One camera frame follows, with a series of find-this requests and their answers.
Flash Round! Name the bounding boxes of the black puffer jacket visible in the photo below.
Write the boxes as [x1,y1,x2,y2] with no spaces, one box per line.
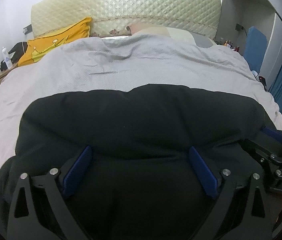
[0,85,275,239]

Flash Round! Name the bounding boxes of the black device with red light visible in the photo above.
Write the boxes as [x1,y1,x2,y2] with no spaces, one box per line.
[258,76,267,90]

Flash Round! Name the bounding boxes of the blue folding chair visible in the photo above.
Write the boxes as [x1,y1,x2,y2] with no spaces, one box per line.
[243,26,267,73]

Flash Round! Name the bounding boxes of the small items on shelf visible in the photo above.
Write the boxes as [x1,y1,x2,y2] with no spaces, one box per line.
[219,37,240,52]

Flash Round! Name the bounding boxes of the wooden nightstand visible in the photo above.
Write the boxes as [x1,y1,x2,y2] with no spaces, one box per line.
[0,63,18,84]

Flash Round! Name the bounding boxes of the light grey duvet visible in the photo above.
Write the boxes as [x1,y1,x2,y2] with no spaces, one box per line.
[0,34,282,168]

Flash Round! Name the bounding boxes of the yellow crown pillow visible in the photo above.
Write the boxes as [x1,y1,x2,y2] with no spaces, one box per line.
[18,17,93,67]

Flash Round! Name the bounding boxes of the white plastic bottle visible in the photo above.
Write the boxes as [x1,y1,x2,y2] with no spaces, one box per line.
[2,47,13,69]

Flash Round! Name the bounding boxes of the grey white wardrobe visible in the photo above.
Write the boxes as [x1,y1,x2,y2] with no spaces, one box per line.
[215,0,282,87]

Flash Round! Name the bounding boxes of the cream quilted headboard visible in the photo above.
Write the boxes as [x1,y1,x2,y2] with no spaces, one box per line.
[31,0,221,38]

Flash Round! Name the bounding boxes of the wall power socket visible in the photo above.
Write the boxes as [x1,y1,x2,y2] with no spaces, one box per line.
[23,24,33,35]

